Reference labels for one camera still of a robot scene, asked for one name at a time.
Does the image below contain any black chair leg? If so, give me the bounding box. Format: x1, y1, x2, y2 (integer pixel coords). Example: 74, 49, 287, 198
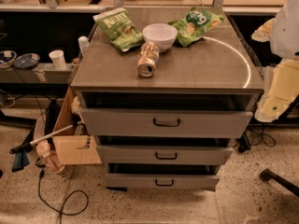
260, 169, 299, 197

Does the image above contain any green chip bag left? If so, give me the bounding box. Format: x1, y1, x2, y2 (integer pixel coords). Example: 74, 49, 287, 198
93, 7, 144, 52

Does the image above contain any grey top drawer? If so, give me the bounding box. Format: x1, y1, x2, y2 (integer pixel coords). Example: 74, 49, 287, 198
82, 108, 252, 138

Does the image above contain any green chip bag right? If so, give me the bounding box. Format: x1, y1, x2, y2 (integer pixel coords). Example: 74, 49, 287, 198
169, 7, 224, 48

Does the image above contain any crushed gold soda can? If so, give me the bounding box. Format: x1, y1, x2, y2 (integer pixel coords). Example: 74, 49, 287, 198
137, 42, 159, 77

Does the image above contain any cardboard box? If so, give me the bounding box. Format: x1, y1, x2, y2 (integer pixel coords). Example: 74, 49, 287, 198
52, 88, 101, 165

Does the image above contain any low grey shelf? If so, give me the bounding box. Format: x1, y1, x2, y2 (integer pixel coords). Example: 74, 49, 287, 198
0, 63, 73, 84

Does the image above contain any grey bottom drawer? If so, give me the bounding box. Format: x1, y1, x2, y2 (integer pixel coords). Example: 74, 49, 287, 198
105, 174, 220, 189

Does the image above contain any white paper cup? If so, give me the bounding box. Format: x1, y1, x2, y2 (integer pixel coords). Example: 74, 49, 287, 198
49, 49, 66, 69

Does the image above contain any black floor cable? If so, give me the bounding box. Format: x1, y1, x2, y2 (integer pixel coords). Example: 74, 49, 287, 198
37, 168, 90, 224

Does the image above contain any patterned bowl on shelf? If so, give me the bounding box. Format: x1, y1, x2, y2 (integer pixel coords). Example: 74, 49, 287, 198
0, 50, 17, 69

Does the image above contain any grabber stick tool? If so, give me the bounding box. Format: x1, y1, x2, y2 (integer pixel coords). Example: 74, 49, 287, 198
9, 121, 82, 154

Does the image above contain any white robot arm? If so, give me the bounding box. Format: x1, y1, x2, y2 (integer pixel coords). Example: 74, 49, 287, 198
254, 0, 299, 122

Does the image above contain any green chip bag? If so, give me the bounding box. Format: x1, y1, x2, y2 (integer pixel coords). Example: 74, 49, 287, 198
169, 7, 224, 48
93, 7, 144, 52

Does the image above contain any grey drawer cabinet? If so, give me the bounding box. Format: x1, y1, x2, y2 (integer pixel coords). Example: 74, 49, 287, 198
70, 5, 265, 192

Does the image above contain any white bowl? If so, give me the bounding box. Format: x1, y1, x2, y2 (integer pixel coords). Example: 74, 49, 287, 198
142, 23, 178, 52

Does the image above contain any grey middle drawer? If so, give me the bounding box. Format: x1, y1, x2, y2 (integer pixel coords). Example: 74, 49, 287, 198
97, 145, 233, 165

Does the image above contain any grey drawer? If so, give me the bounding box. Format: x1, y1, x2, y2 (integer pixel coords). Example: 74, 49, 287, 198
105, 174, 220, 189
97, 145, 233, 165
82, 108, 252, 138

